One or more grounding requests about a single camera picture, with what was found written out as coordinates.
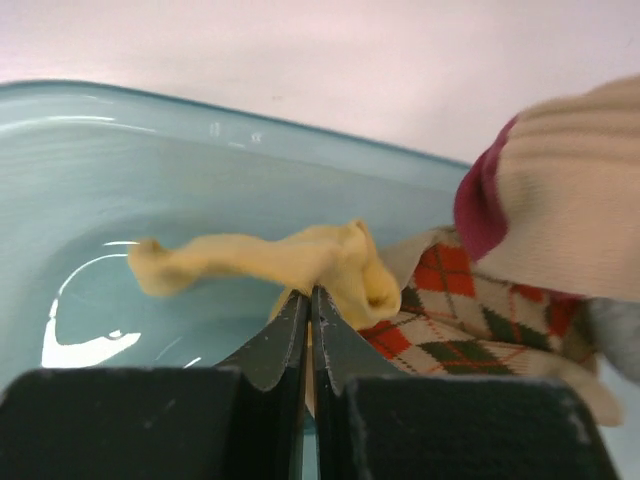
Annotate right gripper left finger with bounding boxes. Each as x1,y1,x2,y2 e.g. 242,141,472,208
1,293,308,479

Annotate beige argyle sock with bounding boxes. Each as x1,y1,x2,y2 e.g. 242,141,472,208
360,226,624,427

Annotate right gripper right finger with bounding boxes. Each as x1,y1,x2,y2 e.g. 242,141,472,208
311,288,617,480

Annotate blue transparent tray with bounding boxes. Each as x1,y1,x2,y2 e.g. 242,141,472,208
1,82,639,479

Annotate beige purple striped sock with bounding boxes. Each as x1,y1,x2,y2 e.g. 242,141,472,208
454,76,639,302

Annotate yellow sock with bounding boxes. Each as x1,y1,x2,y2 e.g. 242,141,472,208
128,219,401,330

